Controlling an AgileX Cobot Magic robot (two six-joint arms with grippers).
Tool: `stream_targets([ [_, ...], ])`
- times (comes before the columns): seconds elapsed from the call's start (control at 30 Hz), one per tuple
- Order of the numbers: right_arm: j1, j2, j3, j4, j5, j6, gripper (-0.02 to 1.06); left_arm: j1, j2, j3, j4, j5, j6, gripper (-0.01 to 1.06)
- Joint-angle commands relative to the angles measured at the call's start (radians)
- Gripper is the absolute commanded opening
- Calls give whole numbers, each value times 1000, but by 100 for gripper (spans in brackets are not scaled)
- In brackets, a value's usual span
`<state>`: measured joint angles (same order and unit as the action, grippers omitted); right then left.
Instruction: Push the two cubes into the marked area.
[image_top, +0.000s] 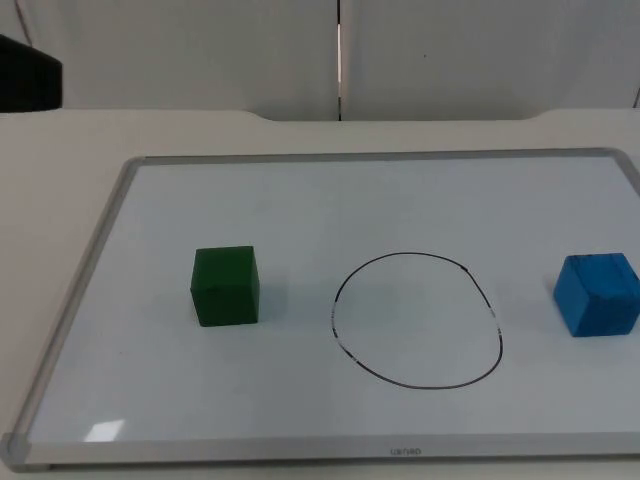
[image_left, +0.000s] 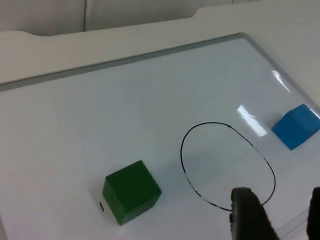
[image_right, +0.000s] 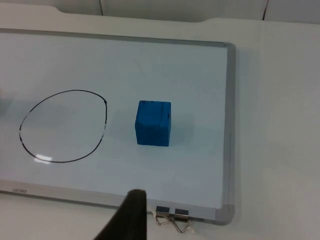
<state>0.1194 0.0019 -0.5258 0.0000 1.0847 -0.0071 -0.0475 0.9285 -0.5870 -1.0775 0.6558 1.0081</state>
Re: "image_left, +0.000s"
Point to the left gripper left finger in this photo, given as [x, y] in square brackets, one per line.
[250, 217]

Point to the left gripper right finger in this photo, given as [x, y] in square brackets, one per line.
[314, 215]

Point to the blue cube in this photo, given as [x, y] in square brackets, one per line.
[296, 127]

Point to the green cube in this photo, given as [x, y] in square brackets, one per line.
[130, 191]

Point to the grey-framed whiteboard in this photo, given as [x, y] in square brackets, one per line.
[125, 112]

